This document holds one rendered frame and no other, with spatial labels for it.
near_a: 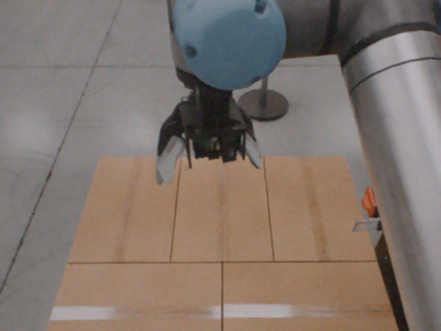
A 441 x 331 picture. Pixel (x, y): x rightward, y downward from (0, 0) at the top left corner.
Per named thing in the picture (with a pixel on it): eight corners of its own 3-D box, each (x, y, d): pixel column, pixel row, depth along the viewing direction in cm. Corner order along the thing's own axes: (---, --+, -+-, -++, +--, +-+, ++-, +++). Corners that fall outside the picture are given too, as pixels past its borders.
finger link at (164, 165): (143, 202, 55) (179, 155, 50) (139, 172, 59) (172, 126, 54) (164, 208, 56) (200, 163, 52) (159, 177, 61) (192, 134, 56)
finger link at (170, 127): (148, 153, 55) (183, 104, 50) (147, 145, 56) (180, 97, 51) (178, 163, 57) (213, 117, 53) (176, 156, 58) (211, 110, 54)
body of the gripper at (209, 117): (187, 173, 50) (179, 91, 42) (177, 129, 56) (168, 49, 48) (247, 163, 51) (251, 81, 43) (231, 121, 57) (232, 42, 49)
